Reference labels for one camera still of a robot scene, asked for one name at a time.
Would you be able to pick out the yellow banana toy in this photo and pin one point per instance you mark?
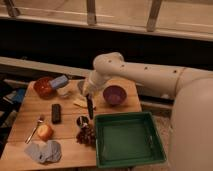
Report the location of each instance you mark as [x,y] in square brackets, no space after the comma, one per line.
[82,103]

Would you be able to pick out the metal spoon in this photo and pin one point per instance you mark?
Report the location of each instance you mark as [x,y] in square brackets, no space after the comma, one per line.
[38,123]

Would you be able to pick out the orange yellow fruit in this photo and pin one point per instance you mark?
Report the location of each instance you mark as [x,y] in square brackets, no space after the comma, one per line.
[44,132]

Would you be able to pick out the purple bowl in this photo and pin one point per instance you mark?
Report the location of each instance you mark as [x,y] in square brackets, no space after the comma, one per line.
[114,95]

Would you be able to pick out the brown pine cone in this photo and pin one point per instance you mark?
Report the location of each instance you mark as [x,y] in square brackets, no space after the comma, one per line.
[87,136]

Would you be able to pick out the grey blue cloth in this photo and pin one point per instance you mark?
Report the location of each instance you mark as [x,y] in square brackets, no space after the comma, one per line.
[49,153]

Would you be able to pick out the red bowl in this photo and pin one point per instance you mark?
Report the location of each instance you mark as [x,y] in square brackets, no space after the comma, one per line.
[43,88]

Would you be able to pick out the small dark round cup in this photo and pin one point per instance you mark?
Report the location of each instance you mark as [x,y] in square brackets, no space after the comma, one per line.
[82,121]

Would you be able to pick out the green plastic tray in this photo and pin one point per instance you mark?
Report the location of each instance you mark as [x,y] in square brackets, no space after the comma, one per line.
[127,139]

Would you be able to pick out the wooden board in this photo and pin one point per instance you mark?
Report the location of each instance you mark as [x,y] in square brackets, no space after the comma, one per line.
[73,154]

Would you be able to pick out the black rectangular block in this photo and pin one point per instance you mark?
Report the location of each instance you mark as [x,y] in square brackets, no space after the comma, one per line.
[56,114]

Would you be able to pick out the blue sponge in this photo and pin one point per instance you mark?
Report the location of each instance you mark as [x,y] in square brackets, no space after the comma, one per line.
[59,82]

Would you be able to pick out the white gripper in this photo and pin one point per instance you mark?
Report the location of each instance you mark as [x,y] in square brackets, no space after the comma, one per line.
[90,87]

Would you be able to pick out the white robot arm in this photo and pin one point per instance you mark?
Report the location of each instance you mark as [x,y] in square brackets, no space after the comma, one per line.
[191,130]

